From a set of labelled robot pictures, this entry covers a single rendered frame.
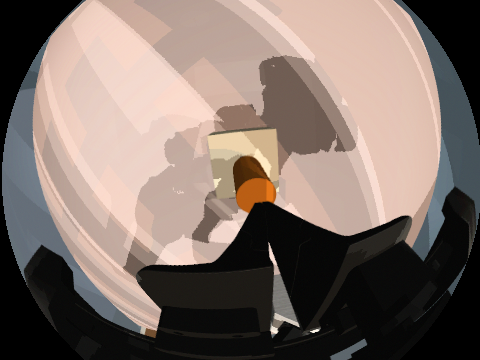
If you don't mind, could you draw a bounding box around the beige cube block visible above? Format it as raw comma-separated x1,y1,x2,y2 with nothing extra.
207,127,280,199

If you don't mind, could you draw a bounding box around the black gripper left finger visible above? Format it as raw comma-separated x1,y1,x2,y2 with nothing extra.
136,203,275,332

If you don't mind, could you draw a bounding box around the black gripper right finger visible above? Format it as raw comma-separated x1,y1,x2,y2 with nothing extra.
261,201,412,333

